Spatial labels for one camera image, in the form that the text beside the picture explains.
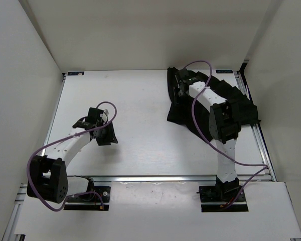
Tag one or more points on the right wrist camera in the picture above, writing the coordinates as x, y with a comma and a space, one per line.
184, 74

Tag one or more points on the aluminium frame rail right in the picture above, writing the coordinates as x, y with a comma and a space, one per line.
256, 128

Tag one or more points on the aluminium frame rail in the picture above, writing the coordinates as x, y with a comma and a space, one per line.
256, 128
156, 178

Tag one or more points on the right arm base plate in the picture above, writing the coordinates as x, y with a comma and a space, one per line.
212, 201

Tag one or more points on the blue label left corner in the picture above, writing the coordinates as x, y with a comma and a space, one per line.
75, 73

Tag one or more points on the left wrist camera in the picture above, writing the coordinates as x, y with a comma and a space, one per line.
97, 116

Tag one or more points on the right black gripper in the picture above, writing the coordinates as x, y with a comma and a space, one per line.
178, 101

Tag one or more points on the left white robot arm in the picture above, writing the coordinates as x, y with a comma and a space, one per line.
47, 175

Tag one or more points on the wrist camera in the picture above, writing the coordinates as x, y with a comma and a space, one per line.
184, 74
97, 116

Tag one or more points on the white front cover board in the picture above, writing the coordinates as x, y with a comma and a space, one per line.
165, 211

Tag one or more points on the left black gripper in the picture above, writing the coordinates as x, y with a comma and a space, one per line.
111, 136

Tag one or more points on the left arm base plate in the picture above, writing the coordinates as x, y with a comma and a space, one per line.
90, 202

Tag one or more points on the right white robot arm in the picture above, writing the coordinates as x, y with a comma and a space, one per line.
223, 125

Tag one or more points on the black pleated skirt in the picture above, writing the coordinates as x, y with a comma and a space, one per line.
182, 115

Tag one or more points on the aluminium frame rail front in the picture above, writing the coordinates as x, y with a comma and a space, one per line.
156, 178

